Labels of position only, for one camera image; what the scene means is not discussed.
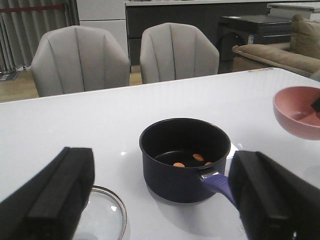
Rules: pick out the right beige upholstered chair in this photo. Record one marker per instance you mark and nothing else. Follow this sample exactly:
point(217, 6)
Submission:
point(173, 51)

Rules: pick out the beige upholstered chair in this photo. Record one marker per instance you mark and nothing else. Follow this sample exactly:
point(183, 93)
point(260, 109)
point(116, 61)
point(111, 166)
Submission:
point(173, 51)
point(77, 59)

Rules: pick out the red barrier belt stanchion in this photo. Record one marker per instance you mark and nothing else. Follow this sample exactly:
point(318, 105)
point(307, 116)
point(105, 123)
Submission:
point(33, 8)

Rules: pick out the left beige upholstered chair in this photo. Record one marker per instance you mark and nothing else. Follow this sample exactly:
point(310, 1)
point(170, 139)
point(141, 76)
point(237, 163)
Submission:
point(77, 59)

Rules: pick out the grey kitchen counter cabinet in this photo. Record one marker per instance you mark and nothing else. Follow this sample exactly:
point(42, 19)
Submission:
point(203, 14)

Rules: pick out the beige sofa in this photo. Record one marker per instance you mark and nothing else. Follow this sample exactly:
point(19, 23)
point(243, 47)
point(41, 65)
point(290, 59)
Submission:
point(301, 55)

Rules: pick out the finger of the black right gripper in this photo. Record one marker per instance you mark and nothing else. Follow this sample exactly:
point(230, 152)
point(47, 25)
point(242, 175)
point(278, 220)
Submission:
point(316, 105)

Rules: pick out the pink plastic bowl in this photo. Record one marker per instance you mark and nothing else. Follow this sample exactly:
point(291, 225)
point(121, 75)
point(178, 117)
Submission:
point(293, 111)

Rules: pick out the glass lid with purple knob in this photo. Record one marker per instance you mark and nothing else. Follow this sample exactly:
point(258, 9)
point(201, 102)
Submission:
point(104, 217)

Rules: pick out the grey curtain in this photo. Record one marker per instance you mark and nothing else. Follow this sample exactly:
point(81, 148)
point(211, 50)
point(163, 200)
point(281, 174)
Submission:
point(20, 32)

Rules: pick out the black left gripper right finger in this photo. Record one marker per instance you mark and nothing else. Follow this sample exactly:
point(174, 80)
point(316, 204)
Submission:
point(273, 203)

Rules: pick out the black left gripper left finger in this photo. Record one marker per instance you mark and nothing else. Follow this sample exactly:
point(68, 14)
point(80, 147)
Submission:
point(50, 204)

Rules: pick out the white refrigerator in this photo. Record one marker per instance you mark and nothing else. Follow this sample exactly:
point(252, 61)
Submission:
point(109, 15)

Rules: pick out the orange ham slices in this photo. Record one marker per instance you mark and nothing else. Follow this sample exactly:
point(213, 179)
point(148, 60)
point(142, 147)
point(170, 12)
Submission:
point(196, 160)

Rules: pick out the dark blue saucepan purple handle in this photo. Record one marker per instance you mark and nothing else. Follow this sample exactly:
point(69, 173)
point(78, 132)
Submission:
point(173, 140)

